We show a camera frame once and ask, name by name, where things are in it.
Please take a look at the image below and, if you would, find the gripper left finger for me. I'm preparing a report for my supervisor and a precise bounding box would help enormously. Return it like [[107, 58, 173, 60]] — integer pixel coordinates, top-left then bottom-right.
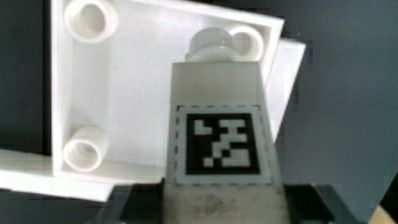
[[87, 183, 164, 224]]

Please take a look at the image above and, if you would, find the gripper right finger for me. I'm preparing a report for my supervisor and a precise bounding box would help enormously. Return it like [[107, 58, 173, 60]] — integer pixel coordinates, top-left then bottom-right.
[[284, 184, 363, 224]]

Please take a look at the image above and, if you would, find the white table leg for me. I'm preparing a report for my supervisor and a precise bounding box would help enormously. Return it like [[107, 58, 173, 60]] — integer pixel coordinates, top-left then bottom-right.
[[164, 28, 290, 224]]

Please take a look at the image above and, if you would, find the white square table top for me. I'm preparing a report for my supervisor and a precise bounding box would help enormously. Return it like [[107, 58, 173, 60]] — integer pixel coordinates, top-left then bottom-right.
[[52, 0, 284, 183]]

